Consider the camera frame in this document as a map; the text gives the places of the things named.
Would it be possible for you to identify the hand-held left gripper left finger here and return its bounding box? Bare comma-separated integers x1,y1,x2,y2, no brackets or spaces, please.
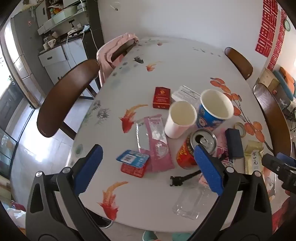
25,144,112,241

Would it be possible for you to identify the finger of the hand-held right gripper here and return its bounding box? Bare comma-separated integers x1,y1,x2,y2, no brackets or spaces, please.
262,153,290,179
277,152,296,168

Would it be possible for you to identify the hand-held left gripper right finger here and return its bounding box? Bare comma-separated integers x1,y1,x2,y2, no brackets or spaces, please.
187,144,273,241

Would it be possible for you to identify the gold tea packet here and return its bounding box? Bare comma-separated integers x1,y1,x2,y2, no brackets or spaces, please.
244,140,264,175

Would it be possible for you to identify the pink snack packet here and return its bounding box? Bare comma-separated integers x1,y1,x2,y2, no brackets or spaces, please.
214,134,234,163

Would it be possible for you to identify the red drink can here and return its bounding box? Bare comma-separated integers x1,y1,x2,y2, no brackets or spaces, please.
177,129,218,170

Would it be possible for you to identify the clear plastic container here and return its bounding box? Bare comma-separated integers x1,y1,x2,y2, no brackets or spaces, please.
172,183,216,220

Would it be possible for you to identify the black rectangular block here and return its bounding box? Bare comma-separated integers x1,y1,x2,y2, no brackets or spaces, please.
225,128,245,160

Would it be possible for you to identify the tape roll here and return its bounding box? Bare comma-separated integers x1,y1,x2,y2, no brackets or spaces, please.
234,122,247,138

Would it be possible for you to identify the small red sauce packet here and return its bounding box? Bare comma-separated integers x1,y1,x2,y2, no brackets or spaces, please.
121,162,147,178

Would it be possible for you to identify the small blue sauce packet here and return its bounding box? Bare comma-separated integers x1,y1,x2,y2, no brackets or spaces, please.
116,150,150,168

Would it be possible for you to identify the brown wooden chair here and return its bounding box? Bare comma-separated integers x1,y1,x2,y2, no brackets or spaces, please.
253,83,293,163
224,47,253,80
110,38,139,62
36,59,101,139

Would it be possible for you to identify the blue printed paper cup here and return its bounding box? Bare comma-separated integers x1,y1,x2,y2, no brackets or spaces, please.
196,89,234,132

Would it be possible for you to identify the white paper cup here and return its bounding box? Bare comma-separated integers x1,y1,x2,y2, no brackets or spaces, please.
165,101,197,139

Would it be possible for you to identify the pink plastic wrapper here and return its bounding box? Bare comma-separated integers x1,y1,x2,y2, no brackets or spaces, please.
144,115,175,172

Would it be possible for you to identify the clear plastic wrapper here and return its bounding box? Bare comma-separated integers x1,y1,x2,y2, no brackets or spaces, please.
136,119,153,153

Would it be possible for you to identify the red bag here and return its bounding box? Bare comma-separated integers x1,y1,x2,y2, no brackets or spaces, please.
11,201,26,212

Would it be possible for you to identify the white printed packet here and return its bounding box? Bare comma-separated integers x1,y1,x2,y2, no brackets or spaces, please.
171,85,201,108

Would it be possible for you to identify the red cardboard box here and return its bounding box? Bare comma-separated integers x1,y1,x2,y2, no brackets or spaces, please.
153,87,172,110

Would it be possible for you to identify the white plastic bag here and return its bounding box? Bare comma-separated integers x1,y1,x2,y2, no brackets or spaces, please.
6,207,27,229

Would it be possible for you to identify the teal slipper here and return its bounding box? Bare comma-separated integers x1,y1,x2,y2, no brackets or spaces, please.
142,230,163,241

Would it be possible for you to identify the glass balcony door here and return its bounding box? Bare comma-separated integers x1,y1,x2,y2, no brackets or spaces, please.
0,82,31,178

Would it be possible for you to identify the white cabinet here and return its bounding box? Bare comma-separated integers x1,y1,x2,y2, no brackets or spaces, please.
38,38,88,85

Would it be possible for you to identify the pink cloth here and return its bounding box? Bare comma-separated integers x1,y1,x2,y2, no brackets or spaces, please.
96,33,139,87

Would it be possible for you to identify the grey refrigerator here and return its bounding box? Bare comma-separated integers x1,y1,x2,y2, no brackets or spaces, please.
3,10,54,109

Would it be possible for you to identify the cluttered shelf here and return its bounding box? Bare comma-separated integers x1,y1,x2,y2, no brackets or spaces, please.
35,0,93,36

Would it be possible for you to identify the black cable plug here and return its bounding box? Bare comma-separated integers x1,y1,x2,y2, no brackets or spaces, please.
170,170,201,187

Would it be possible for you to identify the red wall decoration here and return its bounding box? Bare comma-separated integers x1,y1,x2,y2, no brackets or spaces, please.
267,11,288,71
255,0,278,58

